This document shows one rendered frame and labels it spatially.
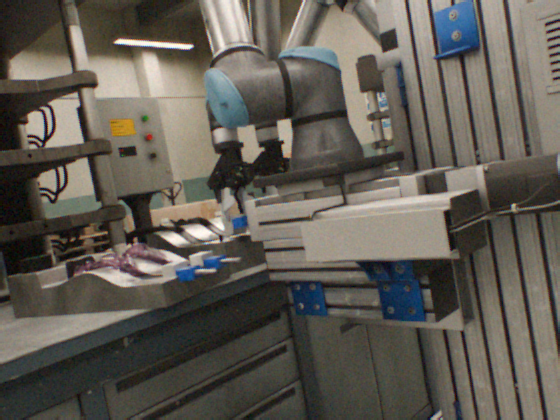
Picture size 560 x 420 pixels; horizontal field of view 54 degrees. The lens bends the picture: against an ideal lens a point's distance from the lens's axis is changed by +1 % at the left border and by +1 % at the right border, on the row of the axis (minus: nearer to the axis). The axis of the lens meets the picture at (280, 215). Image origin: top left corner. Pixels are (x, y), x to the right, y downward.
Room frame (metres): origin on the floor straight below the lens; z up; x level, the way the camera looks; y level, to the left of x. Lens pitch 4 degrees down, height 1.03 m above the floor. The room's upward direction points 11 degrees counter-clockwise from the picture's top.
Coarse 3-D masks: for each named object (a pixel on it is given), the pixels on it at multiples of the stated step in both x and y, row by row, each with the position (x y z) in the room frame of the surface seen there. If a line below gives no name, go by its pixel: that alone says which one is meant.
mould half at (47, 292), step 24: (144, 264) 1.37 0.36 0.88; (24, 288) 1.38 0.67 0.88; (48, 288) 1.34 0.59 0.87; (72, 288) 1.30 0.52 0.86; (96, 288) 1.26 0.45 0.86; (120, 288) 1.23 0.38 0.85; (144, 288) 1.20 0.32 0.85; (168, 288) 1.19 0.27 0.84; (192, 288) 1.26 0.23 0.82; (24, 312) 1.39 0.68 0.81; (48, 312) 1.35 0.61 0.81; (72, 312) 1.31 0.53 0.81
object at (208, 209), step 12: (180, 204) 6.39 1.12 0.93; (192, 204) 5.48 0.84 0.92; (204, 204) 5.41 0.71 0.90; (216, 204) 5.53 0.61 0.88; (156, 216) 5.79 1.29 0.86; (168, 216) 5.68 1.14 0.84; (180, 216) 5.58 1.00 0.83; (192, 216) 5.48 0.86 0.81; (204, 216) 5.40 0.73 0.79; (216, 216) 5.51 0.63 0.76; (132, 228) 6.05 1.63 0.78
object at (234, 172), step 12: (228, 144) 1.51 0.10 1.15; (240, 144) 1.51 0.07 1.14; (228, 156) 1.52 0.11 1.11; (240, 156) 1.50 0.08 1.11; (228, 168) 1.48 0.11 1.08; (240, 168) 1.49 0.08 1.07; (252, 168) 1.51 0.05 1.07; (228, 180) 1.50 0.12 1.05; (240, 180) 1.48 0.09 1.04; (252, 180) 1.51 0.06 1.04
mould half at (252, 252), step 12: (192, 228) 1.74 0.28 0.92; (204, 228) 1.75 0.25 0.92; (156, 240) 1.68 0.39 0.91; (168, 240) 1.63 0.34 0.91; (180, 240) 1.65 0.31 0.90; (216, 240) 1.53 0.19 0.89; (228, 240) 1.47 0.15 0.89; (180, 252) 1.60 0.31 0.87; (192, 252) 1.55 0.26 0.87; (216, 252) 1.48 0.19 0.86; (228, 252) 1.45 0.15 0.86; (240, 252) 1.48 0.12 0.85; (252, 252) 1.51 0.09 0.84; (228, 264) 1.45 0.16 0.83; (240, 264) 1.48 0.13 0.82; (252, 264) 1.51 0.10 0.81
